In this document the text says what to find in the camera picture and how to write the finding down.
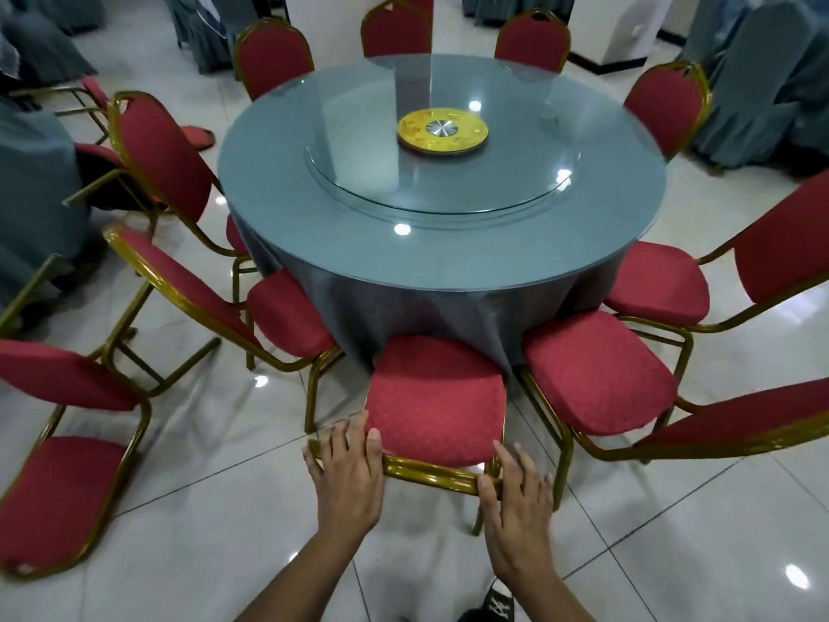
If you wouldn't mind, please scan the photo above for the person's right hand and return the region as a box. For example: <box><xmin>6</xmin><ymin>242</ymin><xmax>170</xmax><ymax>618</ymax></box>
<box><xmin>477</xmin><ymin>440</ymin><xmax>557</xmax><ymax>581</ymax></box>

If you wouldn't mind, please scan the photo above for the person's left hand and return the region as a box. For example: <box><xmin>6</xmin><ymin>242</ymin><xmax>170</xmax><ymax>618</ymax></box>
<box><xmin>301</xmin><ymin>410</ymin><xmax>388</xmax><ymax>545</ymax></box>

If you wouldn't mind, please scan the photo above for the person's right forearm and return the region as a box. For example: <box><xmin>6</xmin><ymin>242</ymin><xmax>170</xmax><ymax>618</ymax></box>
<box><xmin>498</xmin><ymin>569</ymin><xmax>594</xmax><ymax>622</ymax></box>

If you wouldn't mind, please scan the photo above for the person's left forearm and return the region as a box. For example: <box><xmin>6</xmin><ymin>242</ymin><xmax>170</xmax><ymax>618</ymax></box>
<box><xmin>236</xmin><ymin>530</ymin><xmax>377</xmax><ymax>622</ymax></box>

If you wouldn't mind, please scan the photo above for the glass lazy susan turntable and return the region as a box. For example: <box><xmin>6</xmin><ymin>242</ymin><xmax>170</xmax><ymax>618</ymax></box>
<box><xmin>304</xmin><ymin>70</ymin><xmax>584</xmax><ymax>216</ymax></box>

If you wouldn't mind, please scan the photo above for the black white canvas sneaker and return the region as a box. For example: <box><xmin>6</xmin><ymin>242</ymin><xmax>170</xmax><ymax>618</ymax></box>
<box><xmin>482</xmin><ymin>575</ymin><xmax>516</xmax><ymax>622</ymax></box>

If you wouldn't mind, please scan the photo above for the yellow turntable base disc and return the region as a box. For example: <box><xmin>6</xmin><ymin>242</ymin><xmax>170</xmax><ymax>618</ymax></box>
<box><xmin>396</xmin><ymin>107</ymin><xmax>490</xmax><ymax>157</ymax></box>

